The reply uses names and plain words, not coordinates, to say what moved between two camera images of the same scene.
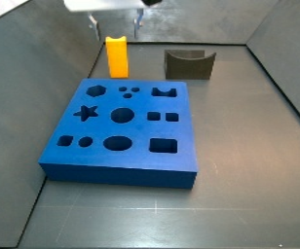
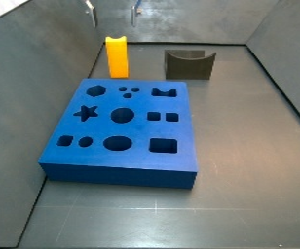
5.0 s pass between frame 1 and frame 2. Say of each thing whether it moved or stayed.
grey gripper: moved
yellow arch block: stayed
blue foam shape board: stayed
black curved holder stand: stayed
